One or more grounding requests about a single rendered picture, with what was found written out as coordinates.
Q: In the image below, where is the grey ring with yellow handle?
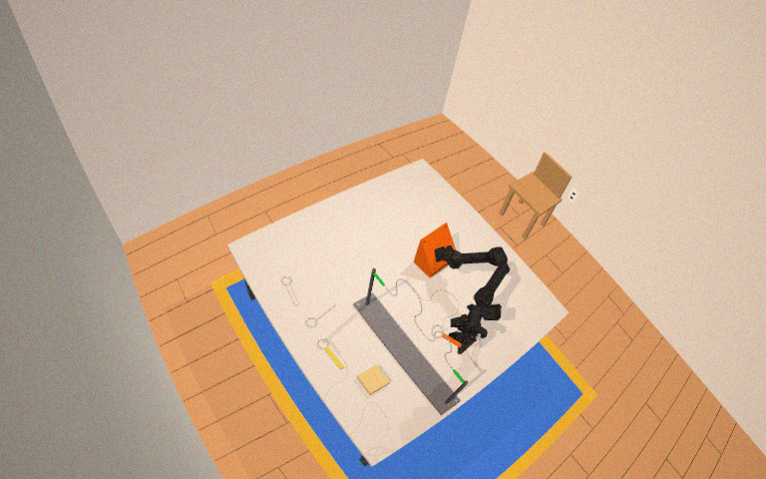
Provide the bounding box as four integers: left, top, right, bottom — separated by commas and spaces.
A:
316, 338, 343, 370

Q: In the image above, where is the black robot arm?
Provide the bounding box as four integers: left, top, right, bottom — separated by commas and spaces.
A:
435, 245, 510, 331

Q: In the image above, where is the brown rod with grey tip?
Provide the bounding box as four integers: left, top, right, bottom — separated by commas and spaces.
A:
431, 324, 462, 347

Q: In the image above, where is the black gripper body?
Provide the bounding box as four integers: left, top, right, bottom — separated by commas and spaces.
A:
448, 315, 488, 342

